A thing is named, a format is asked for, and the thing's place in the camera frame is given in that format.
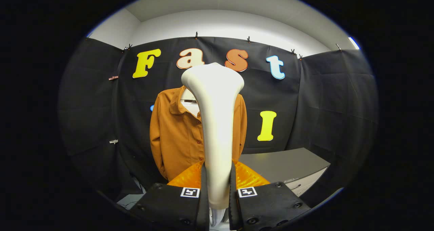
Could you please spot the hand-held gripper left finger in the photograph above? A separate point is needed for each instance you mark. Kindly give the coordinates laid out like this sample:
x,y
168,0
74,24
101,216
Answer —
x,y
204,200

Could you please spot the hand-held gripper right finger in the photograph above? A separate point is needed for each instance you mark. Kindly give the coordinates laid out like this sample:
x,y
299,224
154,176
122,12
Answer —
x,y
232,200

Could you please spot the orange button-up shirt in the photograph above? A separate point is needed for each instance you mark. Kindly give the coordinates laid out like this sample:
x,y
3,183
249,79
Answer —
x,y
176,139

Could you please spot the white garment steamer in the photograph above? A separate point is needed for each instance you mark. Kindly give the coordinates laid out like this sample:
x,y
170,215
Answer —
x,y
217,122

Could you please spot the grey cabinet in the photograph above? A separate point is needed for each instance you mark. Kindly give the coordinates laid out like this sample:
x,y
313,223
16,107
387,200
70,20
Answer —
x,y
288,163

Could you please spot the white mannequin torso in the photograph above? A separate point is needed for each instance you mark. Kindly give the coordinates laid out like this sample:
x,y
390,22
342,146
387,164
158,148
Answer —
x,y
190,107

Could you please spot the black backdrop cloth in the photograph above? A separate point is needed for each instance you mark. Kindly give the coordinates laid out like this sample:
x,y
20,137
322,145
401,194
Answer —
x,y
332,105

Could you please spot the small ceiling light panel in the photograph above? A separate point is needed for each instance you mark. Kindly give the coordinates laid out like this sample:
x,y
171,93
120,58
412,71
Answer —
x,y
353,43

